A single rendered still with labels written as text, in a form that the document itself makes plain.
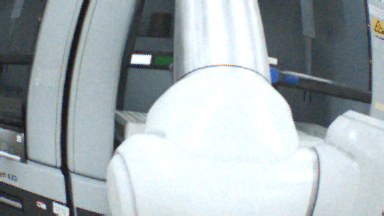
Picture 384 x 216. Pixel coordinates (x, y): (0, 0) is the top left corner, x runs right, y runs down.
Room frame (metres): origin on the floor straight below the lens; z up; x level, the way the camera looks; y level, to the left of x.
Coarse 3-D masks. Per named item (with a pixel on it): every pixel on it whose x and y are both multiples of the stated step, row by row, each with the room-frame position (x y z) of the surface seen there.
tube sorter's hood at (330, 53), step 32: (160, 0) 2.24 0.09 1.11; (288, 0) 2.29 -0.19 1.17; (320, 0) 2.31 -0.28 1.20; (352, 0) 2.33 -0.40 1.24; (160, 32) 2.24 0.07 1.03; (288, 32) 2.29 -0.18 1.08; (320, 32) 2.31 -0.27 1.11; (352, 32) 2.33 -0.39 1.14; (128, 64) 2.22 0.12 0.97; (288, 64) 2.29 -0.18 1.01; (320, 64) 2.31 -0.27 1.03; (352, 64) 2.33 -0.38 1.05; (352, 96) 2.32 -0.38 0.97
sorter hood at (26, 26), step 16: (0, 0) 2.14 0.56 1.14; (16, 0) 2.16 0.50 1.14; (32, 0) 2.17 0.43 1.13; (0, 16) 2.15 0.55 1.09; (16, 16) 2.16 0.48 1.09; (32, 16) 2.17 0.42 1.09; (0, 32) 2.15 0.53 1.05; (16, 32) 2.16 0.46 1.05; (32, 32) 2.18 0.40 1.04; (0, 48) 2.15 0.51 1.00; (16, 48) 2.17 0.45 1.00; (32, 48) 2.17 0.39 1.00; (0, 64) 2.15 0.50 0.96; (16, 64) 2.16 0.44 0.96
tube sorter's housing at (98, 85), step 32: (96, 0) 2.22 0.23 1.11; (128, 0) 2.24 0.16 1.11; (96, 32) 2.23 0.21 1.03; (128, 32) 2.25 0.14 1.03; (96, 64) 2.23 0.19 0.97; (64, 96) 2.45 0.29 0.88; (96, 96) 2.23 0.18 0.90; (128, 96) 2.85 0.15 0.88; (288, 96) 3.08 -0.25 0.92; (320, 96) 2.95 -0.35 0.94; (64, 128) 2.36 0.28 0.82; (96, 128) 2.23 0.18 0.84; (64, 160) 2.43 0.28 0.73; (96, 160) 2.23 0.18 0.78; (96, 192) 2.14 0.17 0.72
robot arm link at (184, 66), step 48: (192, 0) 1.29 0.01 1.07; (240, 0) 1.28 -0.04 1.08; (192, 48) 1.25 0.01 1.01; (240, 48) 1.24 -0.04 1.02; (192, 96) 1.18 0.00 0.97; (240, 96) 1.18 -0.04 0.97; (144, 144) 1.15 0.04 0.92; (192, 144) 1.14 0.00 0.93; (240, 144) 1.15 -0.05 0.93; (288, 144) 1.17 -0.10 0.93; (144, 192) 1.11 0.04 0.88; (192, 192) 1.11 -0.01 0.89; (240, 192) 1.12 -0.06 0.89; (288, 192) 1.13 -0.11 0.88
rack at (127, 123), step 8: (120, 112) 2.49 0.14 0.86; (128, 112) 2.53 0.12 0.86; (136, 112) 2.55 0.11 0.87; (120, 120) 2.36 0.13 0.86; (128, 120) 2.29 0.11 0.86; (136, 120) 2.32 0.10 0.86; (144, 120) 2.35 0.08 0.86; (120, 128) 2.55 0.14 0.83; (128, 128) 2.26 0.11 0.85; (136, 128) 2.26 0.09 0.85; (144, 128) 2.27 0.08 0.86; (120, 136) 2.35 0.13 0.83; (128, 136) 2.26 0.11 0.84
